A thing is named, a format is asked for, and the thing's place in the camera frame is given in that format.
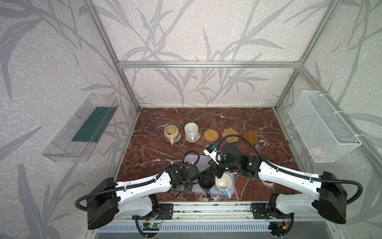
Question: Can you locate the lavender tray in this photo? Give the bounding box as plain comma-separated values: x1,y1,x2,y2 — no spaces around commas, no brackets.
185,154,235,196

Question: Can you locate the black mug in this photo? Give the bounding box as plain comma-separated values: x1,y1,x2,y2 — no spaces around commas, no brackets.
198,174,214,198

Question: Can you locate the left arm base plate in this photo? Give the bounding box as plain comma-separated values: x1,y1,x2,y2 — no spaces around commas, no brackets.
149,204,174,220

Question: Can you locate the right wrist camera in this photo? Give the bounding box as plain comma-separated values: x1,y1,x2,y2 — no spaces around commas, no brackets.
204,144,219,164

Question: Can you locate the beige ceramic mug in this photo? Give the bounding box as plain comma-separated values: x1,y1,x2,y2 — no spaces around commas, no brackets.
164,125,180,145

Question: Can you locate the blue-grey round coaster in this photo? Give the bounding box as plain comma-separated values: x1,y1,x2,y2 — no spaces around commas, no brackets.
164,134,181,143

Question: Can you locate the white wire mesh basket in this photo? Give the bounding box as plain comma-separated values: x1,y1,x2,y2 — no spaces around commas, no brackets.
288,91,362,163

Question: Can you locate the aluminium mounting rail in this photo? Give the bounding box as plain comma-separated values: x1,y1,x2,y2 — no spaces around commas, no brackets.
86,201,338,224

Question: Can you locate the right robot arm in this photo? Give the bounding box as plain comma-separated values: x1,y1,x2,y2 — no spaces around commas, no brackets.
204,143,363,224

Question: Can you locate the white speckled mug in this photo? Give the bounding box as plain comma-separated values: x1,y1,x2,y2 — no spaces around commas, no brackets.
185,122,199,137

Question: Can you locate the white patterned round coaster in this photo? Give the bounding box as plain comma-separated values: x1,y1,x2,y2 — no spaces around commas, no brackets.
185,134,200,143

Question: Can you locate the cork paw-shaped coaster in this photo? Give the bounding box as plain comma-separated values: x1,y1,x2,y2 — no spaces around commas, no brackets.
222,127,239,143

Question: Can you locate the brown wooden round coaster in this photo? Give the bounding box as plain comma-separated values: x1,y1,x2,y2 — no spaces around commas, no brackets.
243,131,259,145

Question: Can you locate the pink object in basket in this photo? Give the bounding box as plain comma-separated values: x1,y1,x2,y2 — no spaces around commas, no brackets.
309,146,326,158

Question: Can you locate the green circuit board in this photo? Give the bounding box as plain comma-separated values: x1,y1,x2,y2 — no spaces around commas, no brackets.
142,221,163,231

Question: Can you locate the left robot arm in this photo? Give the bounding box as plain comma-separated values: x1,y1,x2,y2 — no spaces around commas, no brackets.
75,163,200,230

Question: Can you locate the woven rattan round coaster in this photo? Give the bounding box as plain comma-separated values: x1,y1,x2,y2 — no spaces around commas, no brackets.
204,129,219,142

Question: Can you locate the white mug blue outside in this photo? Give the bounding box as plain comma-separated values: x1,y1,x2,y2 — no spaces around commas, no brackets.
215,173,232,199

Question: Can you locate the clear plastic wall bin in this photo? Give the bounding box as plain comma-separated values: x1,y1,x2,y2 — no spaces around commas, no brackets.
42,93,119,162

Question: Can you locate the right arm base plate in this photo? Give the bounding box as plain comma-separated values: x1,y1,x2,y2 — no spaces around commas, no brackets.
250,203,294,220

